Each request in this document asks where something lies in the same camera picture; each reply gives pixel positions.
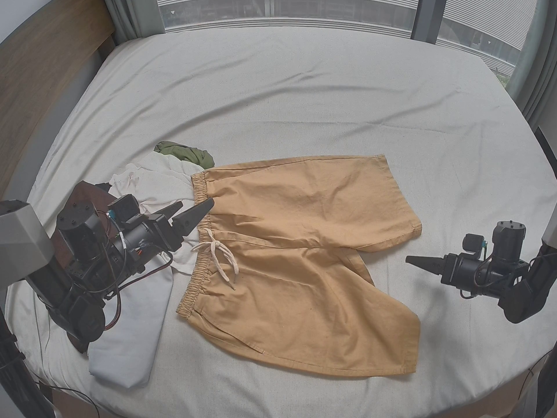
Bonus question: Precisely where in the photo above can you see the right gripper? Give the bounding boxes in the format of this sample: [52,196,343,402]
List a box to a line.
[440,252,480,289]

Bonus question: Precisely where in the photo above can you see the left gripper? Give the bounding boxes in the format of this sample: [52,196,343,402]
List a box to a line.
[123,197,216,254]

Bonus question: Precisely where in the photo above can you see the tan shorts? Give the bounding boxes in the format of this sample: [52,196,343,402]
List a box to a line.
[175,154,424,378]

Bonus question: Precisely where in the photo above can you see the bed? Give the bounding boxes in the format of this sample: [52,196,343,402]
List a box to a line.
[0,0,557,418]

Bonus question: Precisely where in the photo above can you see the cream garment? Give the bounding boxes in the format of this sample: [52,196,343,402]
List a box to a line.
[109,152,205,275]

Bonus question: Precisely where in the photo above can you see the green garment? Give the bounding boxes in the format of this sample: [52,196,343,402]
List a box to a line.
[153,141,215,171]

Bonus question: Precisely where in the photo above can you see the brown garment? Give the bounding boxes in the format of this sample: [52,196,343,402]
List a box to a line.
[44,181,131,354]

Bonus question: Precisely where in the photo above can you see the pale grey garment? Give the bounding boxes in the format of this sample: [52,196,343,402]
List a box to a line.
[88,268,175,388]

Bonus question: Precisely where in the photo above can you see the grey-green curtain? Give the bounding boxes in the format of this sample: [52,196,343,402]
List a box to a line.
[505,0,557,125]
[93,0,166,44]

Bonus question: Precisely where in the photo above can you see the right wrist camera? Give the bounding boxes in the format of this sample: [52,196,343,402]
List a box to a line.
[461,233,488,260]

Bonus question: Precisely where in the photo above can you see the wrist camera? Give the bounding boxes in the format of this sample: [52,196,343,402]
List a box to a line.
[107,194,146,230]
[461,233,488,260]

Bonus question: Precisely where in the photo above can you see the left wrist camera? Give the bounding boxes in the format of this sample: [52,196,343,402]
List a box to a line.
[107,194,146,230]

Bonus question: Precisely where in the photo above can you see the black cable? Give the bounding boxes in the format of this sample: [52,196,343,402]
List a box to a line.
[102,260,175,332]

